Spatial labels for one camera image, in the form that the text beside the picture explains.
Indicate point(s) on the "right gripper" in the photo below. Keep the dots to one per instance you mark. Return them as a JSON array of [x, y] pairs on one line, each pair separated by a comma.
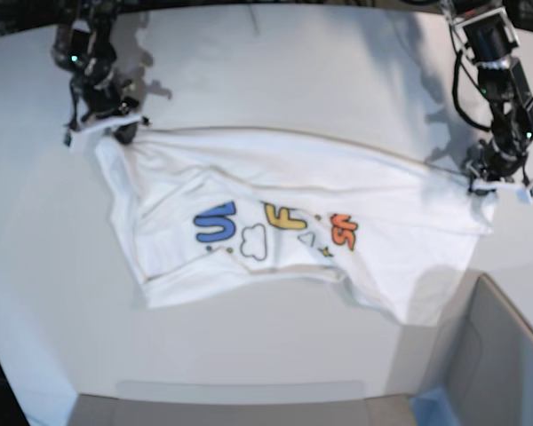
[[112, 100]]

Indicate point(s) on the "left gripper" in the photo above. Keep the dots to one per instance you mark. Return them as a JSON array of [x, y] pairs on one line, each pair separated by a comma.
[[486, 161]]

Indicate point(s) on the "white t-shirt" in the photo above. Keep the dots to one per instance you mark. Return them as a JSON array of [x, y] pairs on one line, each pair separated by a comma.
[[200, 213]]

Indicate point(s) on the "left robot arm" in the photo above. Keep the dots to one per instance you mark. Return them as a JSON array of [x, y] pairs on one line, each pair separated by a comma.
[[482, 33]]

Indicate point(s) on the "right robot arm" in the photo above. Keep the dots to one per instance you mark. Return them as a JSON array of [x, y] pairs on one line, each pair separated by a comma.
[[83, 48]]

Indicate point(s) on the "grey cardboard box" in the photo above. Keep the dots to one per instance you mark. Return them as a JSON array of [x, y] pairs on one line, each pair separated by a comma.
[[475, 366]]

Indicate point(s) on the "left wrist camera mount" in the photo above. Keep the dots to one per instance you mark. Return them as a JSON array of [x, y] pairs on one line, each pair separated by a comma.
[[522, 191]]

